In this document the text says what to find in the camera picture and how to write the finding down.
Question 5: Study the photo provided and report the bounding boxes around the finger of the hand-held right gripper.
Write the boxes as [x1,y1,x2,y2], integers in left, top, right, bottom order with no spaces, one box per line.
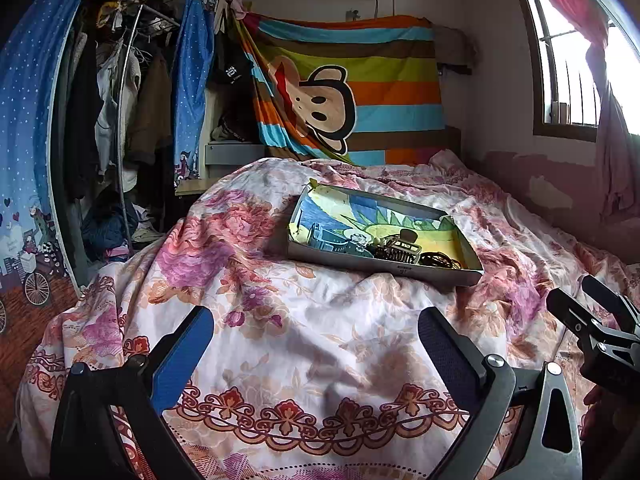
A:
[545,287,640,353]
[581,274,640,328]

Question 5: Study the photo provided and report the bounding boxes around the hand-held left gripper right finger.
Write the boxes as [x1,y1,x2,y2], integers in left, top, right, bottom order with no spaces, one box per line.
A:
[417,306,584,480]

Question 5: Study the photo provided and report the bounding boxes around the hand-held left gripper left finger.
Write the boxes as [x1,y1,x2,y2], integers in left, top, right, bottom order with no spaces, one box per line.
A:
[49,305,216,480]

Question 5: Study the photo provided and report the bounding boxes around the dark bead necklace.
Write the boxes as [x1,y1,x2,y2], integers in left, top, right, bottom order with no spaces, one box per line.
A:
[419,251,466,271]

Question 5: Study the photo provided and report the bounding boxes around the grey shallow cardboard box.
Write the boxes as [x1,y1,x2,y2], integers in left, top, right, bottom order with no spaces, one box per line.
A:
[286,180,485,287]

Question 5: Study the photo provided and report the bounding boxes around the person's right hand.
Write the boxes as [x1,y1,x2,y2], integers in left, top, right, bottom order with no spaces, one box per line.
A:
[582,382,640,480]

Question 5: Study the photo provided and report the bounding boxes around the bronze hair claw clip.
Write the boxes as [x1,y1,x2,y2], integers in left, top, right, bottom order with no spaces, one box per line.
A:
[372,229,424,265]

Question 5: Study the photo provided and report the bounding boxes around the floral blanket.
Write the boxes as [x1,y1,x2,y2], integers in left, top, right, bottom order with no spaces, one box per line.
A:
[17,149,640,480]

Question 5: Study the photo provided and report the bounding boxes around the pile of clothes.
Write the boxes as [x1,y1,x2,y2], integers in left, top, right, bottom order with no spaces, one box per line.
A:
[81,189,167,262]

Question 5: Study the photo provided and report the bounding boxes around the pink curtain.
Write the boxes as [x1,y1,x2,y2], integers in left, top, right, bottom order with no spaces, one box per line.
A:
[519,0,640,222]

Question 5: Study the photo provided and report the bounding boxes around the teal hair claw clip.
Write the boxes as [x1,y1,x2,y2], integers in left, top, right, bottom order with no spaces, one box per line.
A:
[305,222,373,257]

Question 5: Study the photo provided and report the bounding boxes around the cartoon printed box liner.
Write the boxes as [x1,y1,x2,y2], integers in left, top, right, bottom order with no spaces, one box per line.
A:
[292,182,474,272]

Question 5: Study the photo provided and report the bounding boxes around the grey bedside shelf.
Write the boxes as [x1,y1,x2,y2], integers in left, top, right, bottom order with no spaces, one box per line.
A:
[175,141,267,197]

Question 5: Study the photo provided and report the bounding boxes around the window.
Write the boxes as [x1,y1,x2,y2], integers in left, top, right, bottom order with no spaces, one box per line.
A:
[514,0,640,142]

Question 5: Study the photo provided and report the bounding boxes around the hanging clothes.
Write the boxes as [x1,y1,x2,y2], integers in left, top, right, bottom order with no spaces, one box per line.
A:
[64,0,177,202]

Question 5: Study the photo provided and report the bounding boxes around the striped monkey print blanket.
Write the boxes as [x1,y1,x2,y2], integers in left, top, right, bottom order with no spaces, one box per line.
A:
[242,12,447,167]

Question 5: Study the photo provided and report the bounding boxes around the black garment with white print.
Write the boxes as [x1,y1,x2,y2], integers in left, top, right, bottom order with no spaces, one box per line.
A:
[214,34,257,87]

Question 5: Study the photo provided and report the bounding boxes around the dark wall shelf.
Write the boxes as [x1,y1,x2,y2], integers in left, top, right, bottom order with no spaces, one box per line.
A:
[436,26,477,77]

